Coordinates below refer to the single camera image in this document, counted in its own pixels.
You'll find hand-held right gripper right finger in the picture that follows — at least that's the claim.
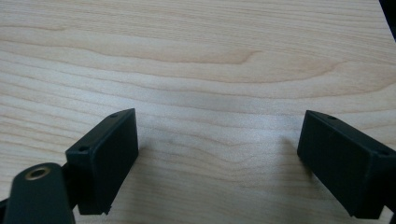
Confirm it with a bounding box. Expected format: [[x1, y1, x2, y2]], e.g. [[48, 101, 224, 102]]
[[296, 109, 396, 220]]

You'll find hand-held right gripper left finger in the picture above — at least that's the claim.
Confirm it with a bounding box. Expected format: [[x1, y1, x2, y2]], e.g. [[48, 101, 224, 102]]
[[64, 107, 140, 217]]

